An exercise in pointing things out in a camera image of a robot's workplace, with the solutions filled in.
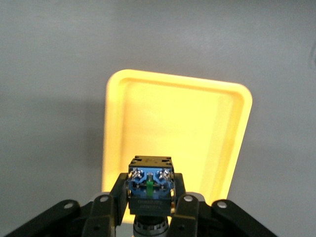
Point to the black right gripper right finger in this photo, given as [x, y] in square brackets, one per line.
[187, 212]

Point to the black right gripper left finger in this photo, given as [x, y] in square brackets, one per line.
[103, 212]

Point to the yellow push button switch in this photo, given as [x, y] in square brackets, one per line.
[148, 172]

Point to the yellow plastic tray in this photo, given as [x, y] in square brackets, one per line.
[177, 118]

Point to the dark grey table mat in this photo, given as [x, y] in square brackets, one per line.
[49, 74]

